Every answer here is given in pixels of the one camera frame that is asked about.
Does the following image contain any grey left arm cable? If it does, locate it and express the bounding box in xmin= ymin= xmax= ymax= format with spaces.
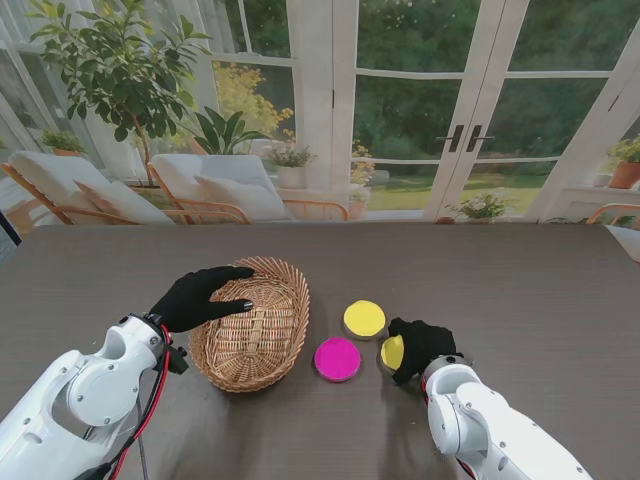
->
xmin=137 ymin=429 xmax=151 ymax=480

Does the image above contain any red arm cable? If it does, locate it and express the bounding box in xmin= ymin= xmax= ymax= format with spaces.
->
xmin=107 ymin=324 xmax=174 ymax=480
xmin=421 ymin=373 xmax=476 ymax=476

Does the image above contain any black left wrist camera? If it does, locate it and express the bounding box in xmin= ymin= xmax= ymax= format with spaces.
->
xmin=167 ymin=344 xmax=190 ymax=375

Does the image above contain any black backdrop stand pole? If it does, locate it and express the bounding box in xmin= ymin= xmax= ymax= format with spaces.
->
xmin=0 ymin=209 xmax=24 ymax=246

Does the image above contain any red left arm cable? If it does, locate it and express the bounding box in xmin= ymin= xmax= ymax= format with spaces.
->
xmin=107 ymin=324 xmax=174 ymax=480

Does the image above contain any yellow culture dish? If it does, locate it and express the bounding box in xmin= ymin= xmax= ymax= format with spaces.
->
xmin=379 ymin=334 xmax=406 ymax=372
xmin=342 ymin=298 xmax=388 ymax=344

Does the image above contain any white sheet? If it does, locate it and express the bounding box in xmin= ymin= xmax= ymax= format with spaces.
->
xmin=603 ymin=224 xmax=640 ymax=264

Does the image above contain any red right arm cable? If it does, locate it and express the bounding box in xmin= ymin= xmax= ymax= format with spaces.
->
xmin=421 ymin=373 xmax=476 ymax=476

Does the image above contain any magenta culture dish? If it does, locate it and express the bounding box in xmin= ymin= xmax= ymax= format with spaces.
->
xmin=312 ymin=336 xmax=363 ymax=384

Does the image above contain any printed garden room backdrop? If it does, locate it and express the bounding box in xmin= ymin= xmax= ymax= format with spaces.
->
xmin=0 ymin=0 xmax=640 ymax=226

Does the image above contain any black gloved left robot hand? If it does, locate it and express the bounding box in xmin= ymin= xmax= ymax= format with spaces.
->
xmin=148 ymin=266 xmax=257 ymax=335

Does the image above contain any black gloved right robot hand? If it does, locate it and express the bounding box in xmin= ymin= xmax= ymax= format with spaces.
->
xmin=387 ymin=317 xmax=459 ymax=386

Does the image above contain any oval wicker basket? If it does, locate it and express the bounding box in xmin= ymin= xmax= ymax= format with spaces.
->
xmin=187 ymin=256 xmax=311 ymax=394

